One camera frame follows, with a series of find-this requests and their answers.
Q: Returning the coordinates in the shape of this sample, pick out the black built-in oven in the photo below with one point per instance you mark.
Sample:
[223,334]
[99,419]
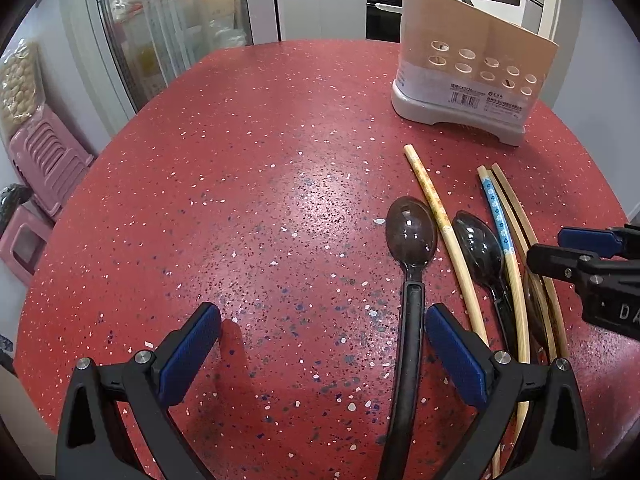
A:
[382,15]

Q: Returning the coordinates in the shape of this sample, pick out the bag of beige round pieces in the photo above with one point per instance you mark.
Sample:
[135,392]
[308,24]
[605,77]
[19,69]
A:
[17,85]

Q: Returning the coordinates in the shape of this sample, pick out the yellow patterned bamboo chopstick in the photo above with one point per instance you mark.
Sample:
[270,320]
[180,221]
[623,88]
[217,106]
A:
[434,195]

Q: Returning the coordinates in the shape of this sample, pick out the dark translucent plastic spoon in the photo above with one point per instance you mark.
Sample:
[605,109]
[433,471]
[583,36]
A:
[536,305]

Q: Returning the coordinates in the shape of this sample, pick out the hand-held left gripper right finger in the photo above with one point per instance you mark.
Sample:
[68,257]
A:
[455,355]

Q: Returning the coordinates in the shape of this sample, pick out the beige perforated utensil holder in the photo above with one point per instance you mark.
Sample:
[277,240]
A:
[440,105]

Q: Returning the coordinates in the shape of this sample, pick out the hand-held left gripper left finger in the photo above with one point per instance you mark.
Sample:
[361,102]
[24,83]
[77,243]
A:
[192,355]

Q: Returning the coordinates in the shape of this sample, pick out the black plastic spoon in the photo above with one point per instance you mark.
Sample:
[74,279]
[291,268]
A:
[477,250]

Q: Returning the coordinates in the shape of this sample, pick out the brown translucent plastic spoon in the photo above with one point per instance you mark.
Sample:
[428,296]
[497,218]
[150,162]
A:
[411,230]

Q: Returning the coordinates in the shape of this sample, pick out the blue flowered bamboo chopstick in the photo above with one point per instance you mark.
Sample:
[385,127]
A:
[500,220]

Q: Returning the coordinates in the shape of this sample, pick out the plain bamboo chopstick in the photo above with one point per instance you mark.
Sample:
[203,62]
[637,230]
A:
[515,197]
[525,255]

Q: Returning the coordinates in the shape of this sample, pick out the pink slatted plastic stool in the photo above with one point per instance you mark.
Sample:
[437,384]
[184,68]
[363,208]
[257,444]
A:
[47,160]

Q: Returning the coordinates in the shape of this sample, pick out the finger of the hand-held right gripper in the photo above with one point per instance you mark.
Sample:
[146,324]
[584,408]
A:
[587,241]
[552,260]

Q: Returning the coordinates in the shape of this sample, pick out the glass door cabinet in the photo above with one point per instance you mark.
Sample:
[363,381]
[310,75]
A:
[170,25]

